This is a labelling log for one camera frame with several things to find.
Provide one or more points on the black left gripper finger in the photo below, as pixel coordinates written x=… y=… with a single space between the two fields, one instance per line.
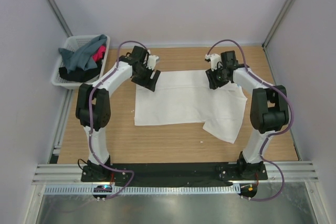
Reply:
x=141 y=81
x=153 y=80

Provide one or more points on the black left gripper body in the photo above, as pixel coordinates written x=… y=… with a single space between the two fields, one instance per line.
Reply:
x=144 y=74

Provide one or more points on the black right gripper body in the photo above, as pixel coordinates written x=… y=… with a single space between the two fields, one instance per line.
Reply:
x=219 y=75

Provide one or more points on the white t shirt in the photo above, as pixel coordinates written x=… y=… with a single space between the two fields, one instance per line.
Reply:
x=185 y=97

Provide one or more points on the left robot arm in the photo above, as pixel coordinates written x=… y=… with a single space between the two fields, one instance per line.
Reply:
x=93 y=109

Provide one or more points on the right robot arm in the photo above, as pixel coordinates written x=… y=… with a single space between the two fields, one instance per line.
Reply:
x=268 y=109

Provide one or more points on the pink t shirt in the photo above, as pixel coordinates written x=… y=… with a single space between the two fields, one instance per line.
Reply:
x=99 y=54

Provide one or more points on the black t shirt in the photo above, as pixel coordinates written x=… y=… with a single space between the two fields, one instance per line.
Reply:
x=79 y=75

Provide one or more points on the grey-blue t shirt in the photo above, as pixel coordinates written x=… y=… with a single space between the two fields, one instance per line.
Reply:
x=82 y=57

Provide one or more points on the white plastic laundry basket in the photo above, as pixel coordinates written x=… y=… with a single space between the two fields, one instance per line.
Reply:
x=58 y=81

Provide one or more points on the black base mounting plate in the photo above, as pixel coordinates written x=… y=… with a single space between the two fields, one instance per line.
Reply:
x=175 y=174

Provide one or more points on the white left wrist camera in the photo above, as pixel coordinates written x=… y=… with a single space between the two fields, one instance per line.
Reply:
x=152 y=61

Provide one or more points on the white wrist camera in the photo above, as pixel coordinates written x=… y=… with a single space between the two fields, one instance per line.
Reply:
x=152 y=61
x=215 y=61

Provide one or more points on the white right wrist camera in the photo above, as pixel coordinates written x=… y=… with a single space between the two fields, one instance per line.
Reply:
x=215 y=61

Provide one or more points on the aluminium frame rail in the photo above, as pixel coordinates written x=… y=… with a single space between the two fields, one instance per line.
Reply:
x=61 y=123

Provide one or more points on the front aluminium frame rails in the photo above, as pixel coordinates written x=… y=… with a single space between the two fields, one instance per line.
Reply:
x=293 y=171

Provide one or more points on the white slotted cable duct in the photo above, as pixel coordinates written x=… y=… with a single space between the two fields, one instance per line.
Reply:
x=106 y=190

